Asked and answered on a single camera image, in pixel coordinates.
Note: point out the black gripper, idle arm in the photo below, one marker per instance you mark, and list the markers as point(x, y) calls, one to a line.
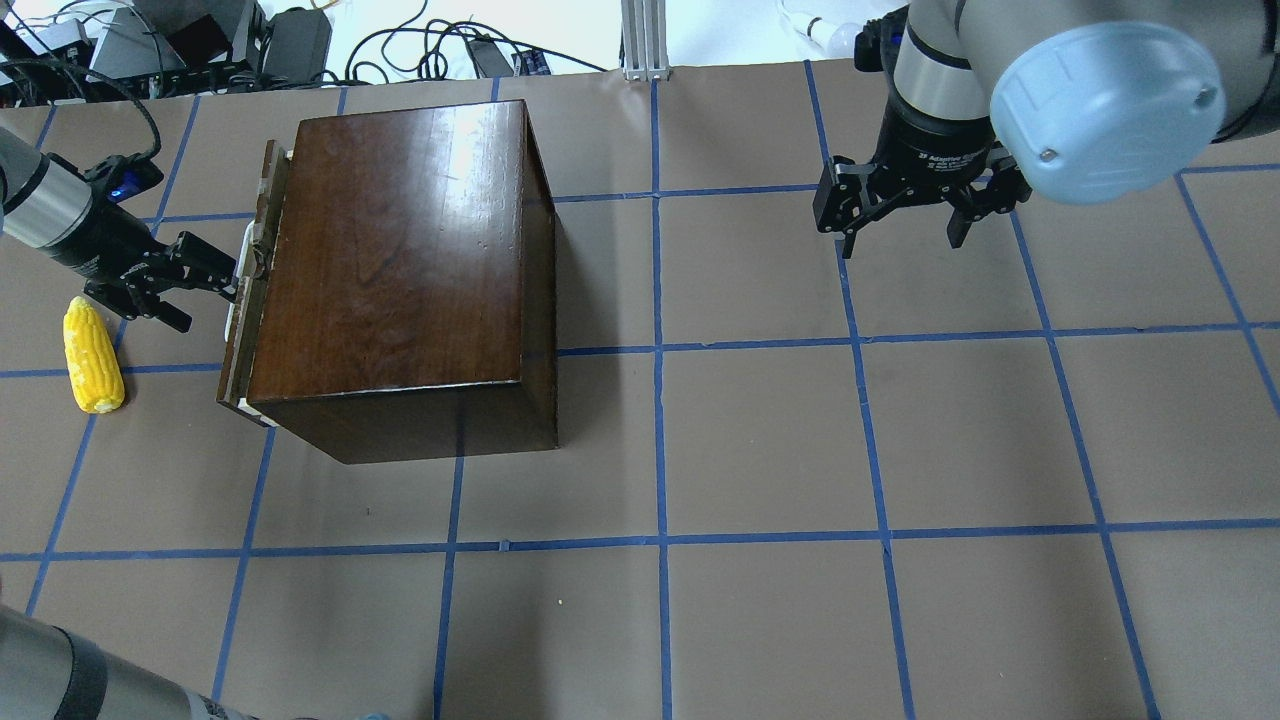
point(928, 150)

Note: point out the black power adapter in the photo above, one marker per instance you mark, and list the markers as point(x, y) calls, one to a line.
point(299, 41)

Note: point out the dark wooden drawer cabinet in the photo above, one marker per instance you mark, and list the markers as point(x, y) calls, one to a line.
point(410, 298)

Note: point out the light wooden drawer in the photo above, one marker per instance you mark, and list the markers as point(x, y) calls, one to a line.
point(256, 258)

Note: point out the yellow corn cob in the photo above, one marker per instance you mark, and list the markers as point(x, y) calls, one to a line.
point(96, 380)

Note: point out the aluminium frame post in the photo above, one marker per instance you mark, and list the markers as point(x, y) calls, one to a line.
point(644, 54)

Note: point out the grey robot arm, image left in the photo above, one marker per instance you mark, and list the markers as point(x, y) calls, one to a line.
point(1081, 102)

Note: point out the grey angled device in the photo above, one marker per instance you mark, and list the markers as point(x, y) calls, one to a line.
point(128, 46)

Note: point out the black gripper, working arm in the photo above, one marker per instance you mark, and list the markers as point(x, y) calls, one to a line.
point(97, 243)

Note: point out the black wrist camera mount working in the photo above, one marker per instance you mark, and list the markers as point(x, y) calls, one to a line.
point(119, 178)

